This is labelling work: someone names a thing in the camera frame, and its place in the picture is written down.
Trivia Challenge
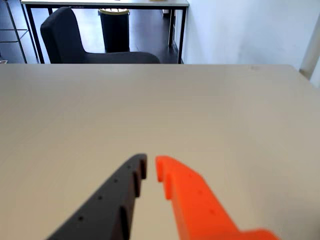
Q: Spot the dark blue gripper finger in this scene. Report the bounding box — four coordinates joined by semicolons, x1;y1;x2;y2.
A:
46;153;148;240

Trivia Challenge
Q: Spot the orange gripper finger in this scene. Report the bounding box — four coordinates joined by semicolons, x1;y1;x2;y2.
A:
155;155;280;240

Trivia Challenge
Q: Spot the dark upholstered chair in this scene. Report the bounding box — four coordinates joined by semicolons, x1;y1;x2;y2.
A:
39;6;161;65

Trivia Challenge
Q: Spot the black waste bin yellow liner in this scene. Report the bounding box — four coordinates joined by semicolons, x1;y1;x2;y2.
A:
97;8;131;54

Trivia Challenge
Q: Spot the black metal shelf rack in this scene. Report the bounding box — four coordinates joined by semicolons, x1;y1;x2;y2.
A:
0;0;29;64

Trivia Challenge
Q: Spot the black framed desk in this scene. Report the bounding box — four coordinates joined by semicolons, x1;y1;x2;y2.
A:
20;0;190;65

